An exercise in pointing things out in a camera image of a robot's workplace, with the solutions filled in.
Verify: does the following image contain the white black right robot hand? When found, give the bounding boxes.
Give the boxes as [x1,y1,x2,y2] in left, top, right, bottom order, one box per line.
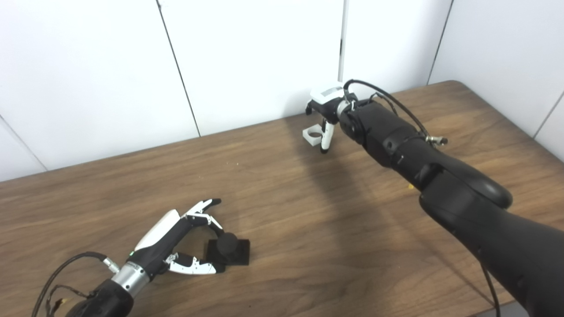
[305,82,353,154]

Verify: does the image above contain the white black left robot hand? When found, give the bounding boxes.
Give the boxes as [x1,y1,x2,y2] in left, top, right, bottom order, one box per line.
[128,198,226,279]

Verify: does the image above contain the white square piece with hole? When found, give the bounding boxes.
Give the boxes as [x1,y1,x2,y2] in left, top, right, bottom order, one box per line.
[302,124,324,146]

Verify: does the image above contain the black peg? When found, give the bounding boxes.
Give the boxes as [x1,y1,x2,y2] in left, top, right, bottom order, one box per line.
[206,232,251,267]

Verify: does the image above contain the thin right arm wires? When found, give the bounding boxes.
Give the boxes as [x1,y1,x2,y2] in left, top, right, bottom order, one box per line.
[369,92,400,118]

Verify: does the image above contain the thin arm wires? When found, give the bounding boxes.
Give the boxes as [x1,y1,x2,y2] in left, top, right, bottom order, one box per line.
[369,92,400,118]
[45,284,92,317]

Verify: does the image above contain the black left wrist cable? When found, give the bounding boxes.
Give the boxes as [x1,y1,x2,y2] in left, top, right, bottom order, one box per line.
[32,251,121,317]

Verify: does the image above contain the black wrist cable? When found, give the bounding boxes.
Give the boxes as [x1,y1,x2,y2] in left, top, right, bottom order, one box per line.
[32,251,121,317]
[343,79,502,317]

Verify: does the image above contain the thin left arm wires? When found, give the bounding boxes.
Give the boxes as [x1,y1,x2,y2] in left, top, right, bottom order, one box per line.
[45,284,92,317]

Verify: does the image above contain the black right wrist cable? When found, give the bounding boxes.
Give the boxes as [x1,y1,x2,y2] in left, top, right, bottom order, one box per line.
[343,79,502,317]

